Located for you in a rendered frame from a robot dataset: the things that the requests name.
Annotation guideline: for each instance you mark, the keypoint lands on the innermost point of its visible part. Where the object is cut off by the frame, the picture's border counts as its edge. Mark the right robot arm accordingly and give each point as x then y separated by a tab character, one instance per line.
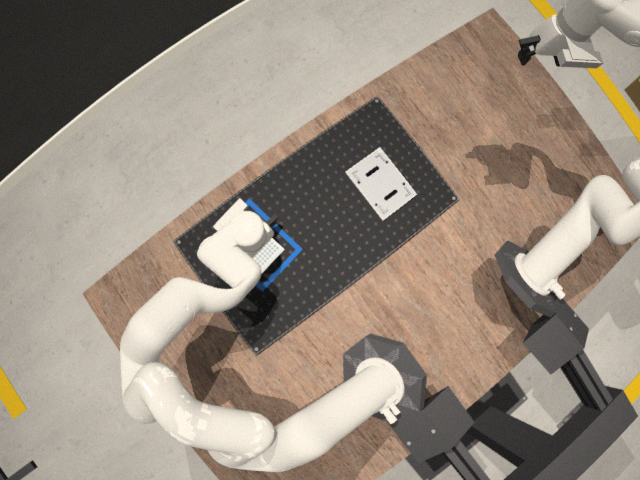
602	201

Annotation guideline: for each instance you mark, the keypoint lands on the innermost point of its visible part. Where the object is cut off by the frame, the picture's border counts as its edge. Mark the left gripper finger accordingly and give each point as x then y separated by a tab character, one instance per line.
272	221

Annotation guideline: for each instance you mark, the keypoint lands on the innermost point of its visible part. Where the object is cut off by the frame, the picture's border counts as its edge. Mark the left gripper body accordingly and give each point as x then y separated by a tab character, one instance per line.
270	234

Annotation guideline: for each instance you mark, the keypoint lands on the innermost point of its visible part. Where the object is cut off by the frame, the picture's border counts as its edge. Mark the black perforated breadboard plate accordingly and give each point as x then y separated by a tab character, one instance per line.
320	209

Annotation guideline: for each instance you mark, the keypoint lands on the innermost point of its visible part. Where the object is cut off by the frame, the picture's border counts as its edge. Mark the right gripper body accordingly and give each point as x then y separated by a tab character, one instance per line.
552	38

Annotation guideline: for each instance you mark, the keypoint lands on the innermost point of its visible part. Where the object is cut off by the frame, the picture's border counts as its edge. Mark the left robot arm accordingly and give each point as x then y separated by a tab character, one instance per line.
236	436

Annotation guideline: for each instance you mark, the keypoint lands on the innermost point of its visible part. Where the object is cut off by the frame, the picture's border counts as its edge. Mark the blue tape outline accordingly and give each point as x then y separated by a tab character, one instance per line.
286	237

